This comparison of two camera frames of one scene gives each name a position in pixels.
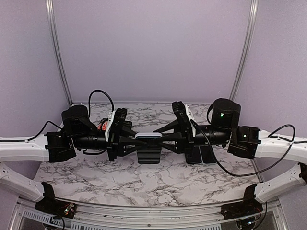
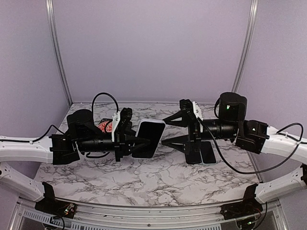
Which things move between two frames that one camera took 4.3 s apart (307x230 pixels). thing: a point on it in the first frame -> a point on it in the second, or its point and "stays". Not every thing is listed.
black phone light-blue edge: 207,155 stays
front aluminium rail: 273,215 stays
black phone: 193,155 stays
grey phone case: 148,156 -> 143,120
